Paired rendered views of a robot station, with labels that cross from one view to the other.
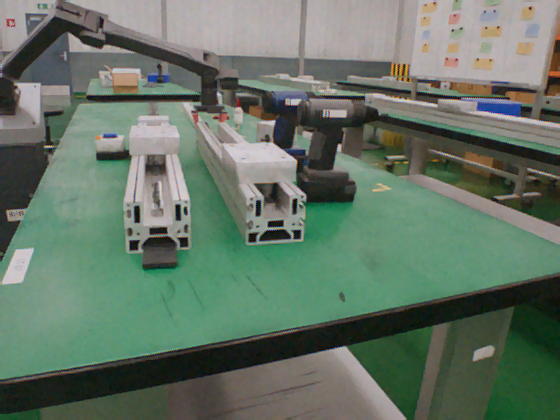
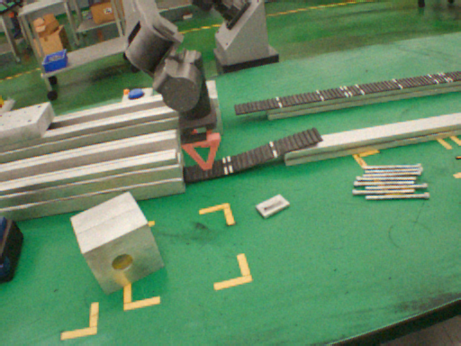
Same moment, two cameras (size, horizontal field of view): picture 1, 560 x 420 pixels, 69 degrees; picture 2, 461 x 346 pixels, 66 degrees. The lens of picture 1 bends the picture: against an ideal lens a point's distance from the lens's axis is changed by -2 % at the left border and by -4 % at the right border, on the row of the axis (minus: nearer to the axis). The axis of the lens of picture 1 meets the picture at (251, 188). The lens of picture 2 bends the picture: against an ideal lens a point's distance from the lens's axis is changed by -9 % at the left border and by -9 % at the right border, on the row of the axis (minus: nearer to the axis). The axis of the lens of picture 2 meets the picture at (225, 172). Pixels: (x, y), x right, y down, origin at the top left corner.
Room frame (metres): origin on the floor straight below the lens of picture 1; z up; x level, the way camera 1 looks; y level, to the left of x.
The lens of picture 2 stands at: (1.66, -0.44, 1.22)
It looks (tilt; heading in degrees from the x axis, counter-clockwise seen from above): 36 degrees down; 105
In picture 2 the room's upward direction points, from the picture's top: 11 degrees counter-clockwise
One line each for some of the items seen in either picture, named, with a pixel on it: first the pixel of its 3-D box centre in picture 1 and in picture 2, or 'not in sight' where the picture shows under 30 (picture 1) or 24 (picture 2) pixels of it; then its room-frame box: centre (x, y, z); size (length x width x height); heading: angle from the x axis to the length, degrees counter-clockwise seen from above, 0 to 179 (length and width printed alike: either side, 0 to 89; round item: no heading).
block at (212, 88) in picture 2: (150, 131); (200, 107); (1.42, 0.35, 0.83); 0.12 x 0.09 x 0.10; 103
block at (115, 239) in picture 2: (273, 137); (115, 238); (1.37, -0.07, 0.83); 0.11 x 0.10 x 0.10; 128
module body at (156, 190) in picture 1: (155, 164); (27, 147); (0.99, 0.24, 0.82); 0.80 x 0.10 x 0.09; 13
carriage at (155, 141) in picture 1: (154, 144); (19, 130); (0.99, 0.24, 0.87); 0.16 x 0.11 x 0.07; 13
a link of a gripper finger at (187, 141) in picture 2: (216, 120); (202, 143); (1.48, 0.13, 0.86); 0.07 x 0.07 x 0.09; 14
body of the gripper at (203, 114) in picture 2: (209, 99); (194, 103); (1.47, 0.16, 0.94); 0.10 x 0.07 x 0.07; 104
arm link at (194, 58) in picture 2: (211, 81); (186, 72); (1.47, 0.15, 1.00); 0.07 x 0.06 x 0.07; 97
